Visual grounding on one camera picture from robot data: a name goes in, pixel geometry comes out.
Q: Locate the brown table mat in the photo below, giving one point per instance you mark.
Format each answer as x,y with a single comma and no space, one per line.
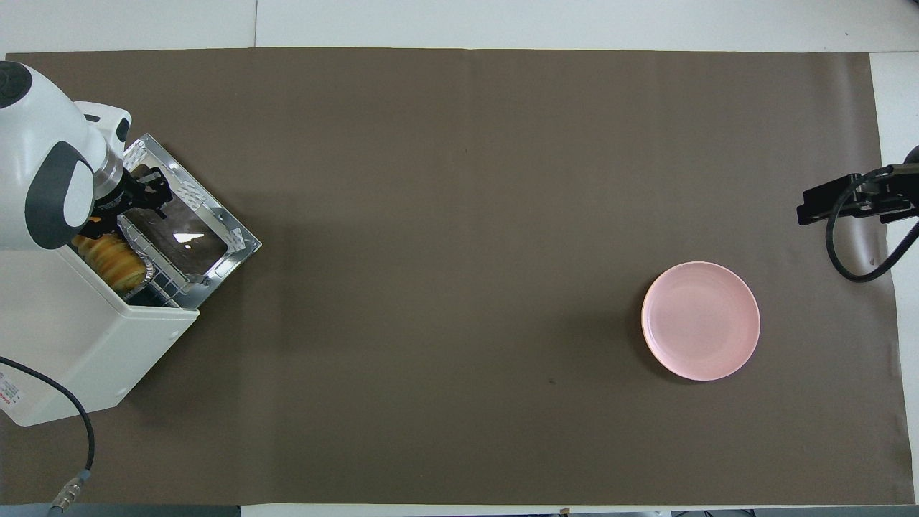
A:
445,215

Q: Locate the aluminium foil tray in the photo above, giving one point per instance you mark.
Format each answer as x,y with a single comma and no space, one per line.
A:
150,269

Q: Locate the sliced golden bread loaf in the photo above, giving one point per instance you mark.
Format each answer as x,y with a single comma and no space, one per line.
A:
115,262

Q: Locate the white red oven sticker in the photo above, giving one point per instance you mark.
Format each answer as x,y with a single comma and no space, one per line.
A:
8,391

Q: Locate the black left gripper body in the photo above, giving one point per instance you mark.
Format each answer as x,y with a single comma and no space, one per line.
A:
129,190

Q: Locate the cream toaster oven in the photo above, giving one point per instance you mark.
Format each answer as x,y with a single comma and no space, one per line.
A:
64,337

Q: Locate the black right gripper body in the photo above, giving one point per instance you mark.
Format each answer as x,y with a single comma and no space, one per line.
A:
890,190

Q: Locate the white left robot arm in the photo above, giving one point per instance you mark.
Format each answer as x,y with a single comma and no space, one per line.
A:
36,143

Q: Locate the pink round plate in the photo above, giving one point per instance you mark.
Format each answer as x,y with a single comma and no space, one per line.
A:
700,321

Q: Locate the silver glass oven door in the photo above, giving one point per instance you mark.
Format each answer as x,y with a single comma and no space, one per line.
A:
208,230

